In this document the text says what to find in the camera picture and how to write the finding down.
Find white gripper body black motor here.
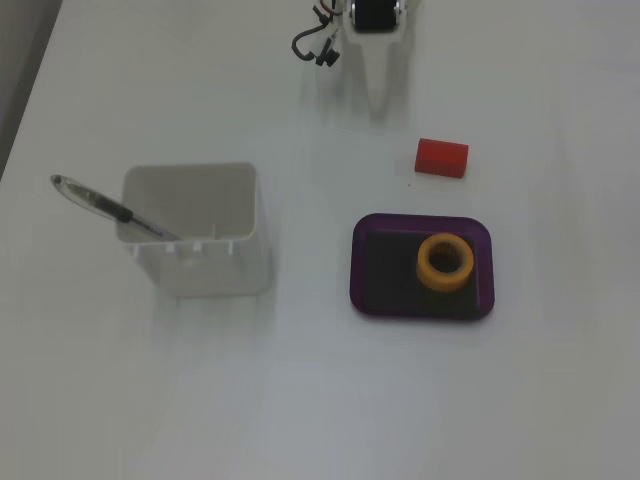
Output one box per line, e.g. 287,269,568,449
346,0,417,37

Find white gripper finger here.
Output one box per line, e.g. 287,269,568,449
345,29,415,121

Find yellow tape roll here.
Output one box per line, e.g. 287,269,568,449
415,232,475,294

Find red block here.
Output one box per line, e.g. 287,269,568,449
413,138,470,179

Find purple metal tray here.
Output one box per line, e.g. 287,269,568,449
348,212,500,322

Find white plastic container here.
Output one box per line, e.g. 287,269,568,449
115,161,274,300

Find black ballpoint pen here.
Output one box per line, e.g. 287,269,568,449
49,173,184,241

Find black cable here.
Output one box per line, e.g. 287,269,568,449
288,0,342,68

